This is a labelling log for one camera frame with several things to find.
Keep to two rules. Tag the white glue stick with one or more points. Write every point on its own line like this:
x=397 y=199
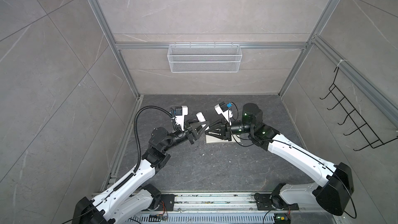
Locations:
x=201 y=119

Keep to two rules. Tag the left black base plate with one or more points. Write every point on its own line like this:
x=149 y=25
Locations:
x=161 y=202

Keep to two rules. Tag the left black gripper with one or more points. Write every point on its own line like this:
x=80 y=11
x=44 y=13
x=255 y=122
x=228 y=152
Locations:
x=190 y=132

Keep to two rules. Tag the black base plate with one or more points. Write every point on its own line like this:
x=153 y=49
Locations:
x=161 y=202
x=269 y=202

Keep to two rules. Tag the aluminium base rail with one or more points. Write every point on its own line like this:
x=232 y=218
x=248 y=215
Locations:
x=230 y=208

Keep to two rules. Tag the aluminium frame profiles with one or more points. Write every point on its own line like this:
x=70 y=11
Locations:
x=372 y=92

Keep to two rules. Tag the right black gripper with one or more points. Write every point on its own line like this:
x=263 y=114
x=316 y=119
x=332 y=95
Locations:
x=225 y=131

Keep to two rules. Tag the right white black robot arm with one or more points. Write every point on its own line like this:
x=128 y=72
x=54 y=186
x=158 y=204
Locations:
x=332 y=186

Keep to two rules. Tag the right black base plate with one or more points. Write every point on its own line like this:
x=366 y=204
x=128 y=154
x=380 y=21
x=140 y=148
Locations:
x=269 y=202

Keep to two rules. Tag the cream paper envelope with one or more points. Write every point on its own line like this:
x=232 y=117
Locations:
x=216 y=140

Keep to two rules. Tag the white wire mesh basket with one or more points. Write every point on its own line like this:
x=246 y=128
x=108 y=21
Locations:
x=204 y=58

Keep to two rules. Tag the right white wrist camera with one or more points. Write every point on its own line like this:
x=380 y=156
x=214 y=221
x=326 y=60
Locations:
x=224 y=109

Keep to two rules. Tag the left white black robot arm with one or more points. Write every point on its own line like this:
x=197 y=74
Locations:
x=129 y=196

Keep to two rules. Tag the black wire hook rack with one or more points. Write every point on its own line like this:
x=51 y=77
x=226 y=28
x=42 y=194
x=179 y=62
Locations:
x=371 y=138

